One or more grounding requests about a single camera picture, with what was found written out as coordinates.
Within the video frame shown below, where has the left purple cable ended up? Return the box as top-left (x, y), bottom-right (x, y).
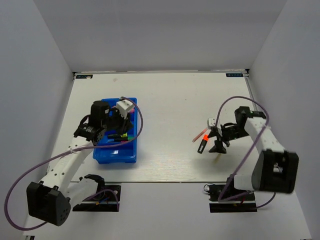
top-left (4, 96), bottom-right (144, 231)

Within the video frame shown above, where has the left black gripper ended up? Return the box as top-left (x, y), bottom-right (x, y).
top-left (102, 107), bottom-right (135, 136)

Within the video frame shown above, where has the orange cap black highlighter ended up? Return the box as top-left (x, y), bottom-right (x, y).
top-left (197, 134), bottom-right (209, 154)

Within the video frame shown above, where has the table corner label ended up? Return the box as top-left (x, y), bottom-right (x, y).
top-left (225, 72), bottom-right (244, 78)
top-left (75, 74), bottom-right (93, 79)

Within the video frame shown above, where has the yellow cap black highlighter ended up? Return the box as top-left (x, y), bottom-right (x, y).
top-left (107, 133), bottom-right (128, 139)

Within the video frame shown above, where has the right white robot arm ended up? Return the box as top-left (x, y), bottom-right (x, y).
top-left (207, 106), bottom-right (299, 200)

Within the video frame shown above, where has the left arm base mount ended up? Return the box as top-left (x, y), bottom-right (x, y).
top-left (72, 184), bottom-right (122, 213)

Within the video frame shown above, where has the blue compartment tray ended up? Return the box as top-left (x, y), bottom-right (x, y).
top-left (93, 108), bottom-right (138, 164)

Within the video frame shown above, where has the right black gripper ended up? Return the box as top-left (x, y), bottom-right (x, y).
top-left (207, 124), bottom-right (250, 154)

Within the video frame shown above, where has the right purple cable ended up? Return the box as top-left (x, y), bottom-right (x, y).
top-left (215, 96), bottom-right (277, 210)

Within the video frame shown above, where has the right table corner label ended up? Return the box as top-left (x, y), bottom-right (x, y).
top-left (225, 72), bottom-right (244, 78)

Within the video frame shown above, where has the left table corner label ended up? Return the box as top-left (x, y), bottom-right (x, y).
top-left (75, 74), bottom-right (93, 79)

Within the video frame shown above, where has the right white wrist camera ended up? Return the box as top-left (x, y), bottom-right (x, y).
top-left (207, 117), bottom-right (220, 130)

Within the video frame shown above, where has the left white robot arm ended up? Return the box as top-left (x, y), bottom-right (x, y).
top-left (26, 97), bottom-right (136, 226)

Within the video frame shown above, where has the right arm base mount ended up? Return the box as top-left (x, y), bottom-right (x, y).
top-left (203, 183), bottom-right (257, 214)

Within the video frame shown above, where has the purple cable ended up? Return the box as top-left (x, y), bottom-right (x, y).
top-left (4, 96), bottom-right (144, 231)
top-left (215, 96), bottom-right (277, 210)

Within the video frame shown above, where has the slim pink highlighter pen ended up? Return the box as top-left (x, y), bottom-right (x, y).
top-left (192, 128), bottom-right (208, 143)

